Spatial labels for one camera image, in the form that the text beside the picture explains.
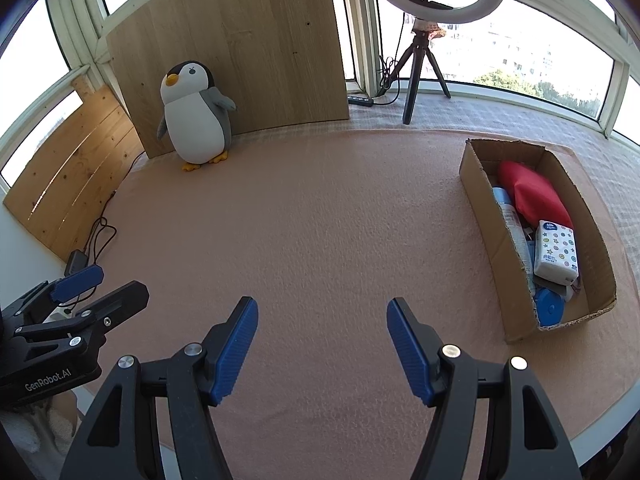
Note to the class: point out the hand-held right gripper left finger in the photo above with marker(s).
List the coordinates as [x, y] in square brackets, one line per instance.
[235, 350]

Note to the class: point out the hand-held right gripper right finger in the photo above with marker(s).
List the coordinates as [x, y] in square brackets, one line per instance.
[410, 350]

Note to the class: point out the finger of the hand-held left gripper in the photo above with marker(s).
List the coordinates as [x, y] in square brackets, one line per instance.
[79, 282]
[115, 302]

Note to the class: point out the blue round compact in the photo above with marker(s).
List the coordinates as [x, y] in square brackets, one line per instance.
[547, 307]

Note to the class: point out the cardboard box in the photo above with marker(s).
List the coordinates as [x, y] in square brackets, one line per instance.
[485, 220]

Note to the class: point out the white sunscreen bottle blue cap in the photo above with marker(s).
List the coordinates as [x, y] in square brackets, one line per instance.
[507, 215]

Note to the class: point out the white dotted tissue pack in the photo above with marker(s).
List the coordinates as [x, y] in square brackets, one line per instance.
[555, 255]

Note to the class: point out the red fabric pouch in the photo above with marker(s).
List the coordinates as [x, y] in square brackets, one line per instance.
[535, 195]

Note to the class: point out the black power adapter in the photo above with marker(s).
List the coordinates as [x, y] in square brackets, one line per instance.
[76, 260]

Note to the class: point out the white power strip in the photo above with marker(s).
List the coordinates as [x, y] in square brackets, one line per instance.
[59, 315]

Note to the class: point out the white fuzzy cloth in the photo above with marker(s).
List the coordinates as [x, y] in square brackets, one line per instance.
[30, 430]

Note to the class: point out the pine slat panel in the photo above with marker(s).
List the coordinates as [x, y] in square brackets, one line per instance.
[75, 175]

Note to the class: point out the grey white penguin plush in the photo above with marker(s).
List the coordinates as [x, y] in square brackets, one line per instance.
[195, 120]

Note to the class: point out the white checked cloth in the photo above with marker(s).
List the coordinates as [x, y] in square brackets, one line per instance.
[500, 120]

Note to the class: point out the black inline light controller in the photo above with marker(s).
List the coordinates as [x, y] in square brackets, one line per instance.
[360, 101]

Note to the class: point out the large light wood board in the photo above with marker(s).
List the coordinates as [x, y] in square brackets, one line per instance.
[250, 50]

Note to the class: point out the white window frame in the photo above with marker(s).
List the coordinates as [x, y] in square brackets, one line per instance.
[367, 35]

